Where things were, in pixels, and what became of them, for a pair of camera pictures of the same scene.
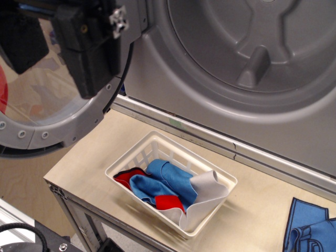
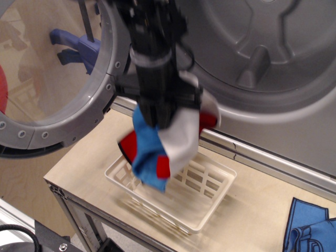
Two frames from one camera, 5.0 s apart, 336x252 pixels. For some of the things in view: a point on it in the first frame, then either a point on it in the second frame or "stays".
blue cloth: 162,178 -> 149,146
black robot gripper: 90,31 -> 157,87
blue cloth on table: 308,229 stays
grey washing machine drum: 261,73 stays
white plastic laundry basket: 157,146 -> 192,194
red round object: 3,91 stays
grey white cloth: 211,195 -> 181,132
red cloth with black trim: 161,201 -> 127,147
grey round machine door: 41,111 stays
